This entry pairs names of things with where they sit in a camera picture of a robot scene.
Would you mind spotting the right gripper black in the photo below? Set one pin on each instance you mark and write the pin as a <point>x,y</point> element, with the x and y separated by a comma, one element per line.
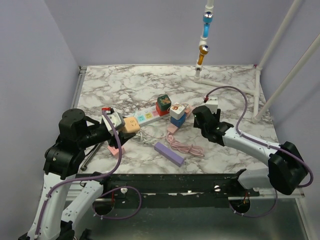
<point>217,115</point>

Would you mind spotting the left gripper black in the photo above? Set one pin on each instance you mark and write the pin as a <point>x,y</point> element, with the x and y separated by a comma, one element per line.
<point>123,136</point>

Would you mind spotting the beige cube socket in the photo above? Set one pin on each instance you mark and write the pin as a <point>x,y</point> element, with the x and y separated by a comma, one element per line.
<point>131,125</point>

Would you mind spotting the pink cube socket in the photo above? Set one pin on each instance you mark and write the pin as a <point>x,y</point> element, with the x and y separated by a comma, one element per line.
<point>115,151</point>

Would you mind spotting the white power strip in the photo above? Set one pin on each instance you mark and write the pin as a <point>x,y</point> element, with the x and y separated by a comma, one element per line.
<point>148,115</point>

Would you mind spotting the pink power strip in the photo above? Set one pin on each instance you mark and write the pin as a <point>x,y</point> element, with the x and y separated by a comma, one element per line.
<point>171,129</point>

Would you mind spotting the purple USB power strip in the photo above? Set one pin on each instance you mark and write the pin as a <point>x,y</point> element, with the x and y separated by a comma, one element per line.
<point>169,154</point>

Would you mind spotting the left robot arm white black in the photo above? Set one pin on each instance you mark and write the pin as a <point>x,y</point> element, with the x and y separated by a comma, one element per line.
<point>66,198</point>

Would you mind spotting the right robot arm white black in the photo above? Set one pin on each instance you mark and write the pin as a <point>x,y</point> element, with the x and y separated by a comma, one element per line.
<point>284,169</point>

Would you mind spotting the blue cube socket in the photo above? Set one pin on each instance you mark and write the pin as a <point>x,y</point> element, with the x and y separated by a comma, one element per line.
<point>178,122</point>

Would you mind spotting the white tiger cube socket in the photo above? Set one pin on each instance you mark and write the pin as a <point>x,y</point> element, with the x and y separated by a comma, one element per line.
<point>177,110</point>

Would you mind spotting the red cube socket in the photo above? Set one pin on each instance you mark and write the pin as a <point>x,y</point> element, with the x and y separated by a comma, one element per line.
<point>161,112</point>

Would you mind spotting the dark green cube socket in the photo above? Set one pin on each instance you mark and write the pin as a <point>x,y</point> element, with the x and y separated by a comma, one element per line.
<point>164,102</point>

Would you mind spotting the blue orange pipe stand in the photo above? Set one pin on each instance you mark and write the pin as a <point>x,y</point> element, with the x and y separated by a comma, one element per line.
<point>203,47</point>

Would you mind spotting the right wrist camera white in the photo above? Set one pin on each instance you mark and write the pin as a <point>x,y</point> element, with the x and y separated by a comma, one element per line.
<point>212,103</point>

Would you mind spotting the white PVC pipe frame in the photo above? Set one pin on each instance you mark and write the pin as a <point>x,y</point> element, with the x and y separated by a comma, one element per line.
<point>290,67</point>

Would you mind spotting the grey metal crank handle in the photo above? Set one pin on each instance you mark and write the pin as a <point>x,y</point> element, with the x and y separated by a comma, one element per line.
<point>90,156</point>

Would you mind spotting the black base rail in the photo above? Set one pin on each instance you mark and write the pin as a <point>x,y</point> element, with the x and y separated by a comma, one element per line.
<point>170,191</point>

